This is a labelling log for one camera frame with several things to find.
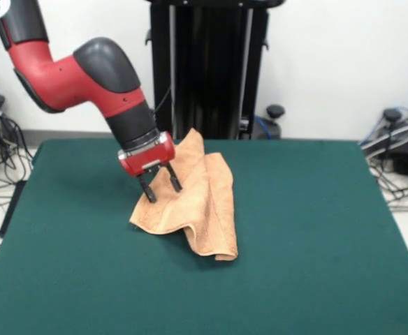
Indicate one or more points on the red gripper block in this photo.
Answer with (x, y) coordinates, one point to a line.
(148, 158)

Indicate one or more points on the brown terry towel with label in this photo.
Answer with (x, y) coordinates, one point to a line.
(204, 209)

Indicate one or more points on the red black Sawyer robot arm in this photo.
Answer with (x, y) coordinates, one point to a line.
(85, 80)

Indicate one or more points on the dark green table cloth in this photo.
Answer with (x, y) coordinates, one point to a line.
(85, 261)

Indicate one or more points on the long black floor bar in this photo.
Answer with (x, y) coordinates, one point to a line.
(13, 209)

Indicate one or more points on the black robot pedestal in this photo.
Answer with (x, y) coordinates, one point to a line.
(218, 70)

